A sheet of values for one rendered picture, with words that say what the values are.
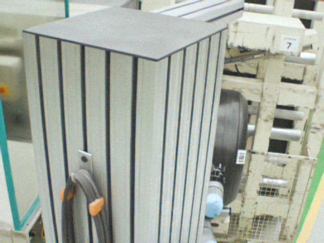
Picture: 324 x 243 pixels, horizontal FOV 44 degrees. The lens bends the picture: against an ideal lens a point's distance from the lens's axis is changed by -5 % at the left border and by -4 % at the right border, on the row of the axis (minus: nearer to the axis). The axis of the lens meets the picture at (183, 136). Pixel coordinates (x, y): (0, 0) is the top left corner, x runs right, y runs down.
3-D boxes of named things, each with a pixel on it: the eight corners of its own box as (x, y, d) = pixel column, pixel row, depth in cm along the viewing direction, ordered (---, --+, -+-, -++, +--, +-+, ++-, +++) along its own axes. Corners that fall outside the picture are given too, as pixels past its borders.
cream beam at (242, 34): (178, 43, 201) (180, 14, 194) (184, 31, 223) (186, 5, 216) (300, 58, 197) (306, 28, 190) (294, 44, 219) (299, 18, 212)
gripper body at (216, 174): (225, 164, 168) (224, 178, 157) (223, 183, 171) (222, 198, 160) (206, 162, 168) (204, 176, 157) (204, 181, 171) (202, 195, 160)
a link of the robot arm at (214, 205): (195, 214, 146) (207, 195, 143) (197, 199, 156) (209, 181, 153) (214, 223, 146) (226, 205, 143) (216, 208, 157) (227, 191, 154)
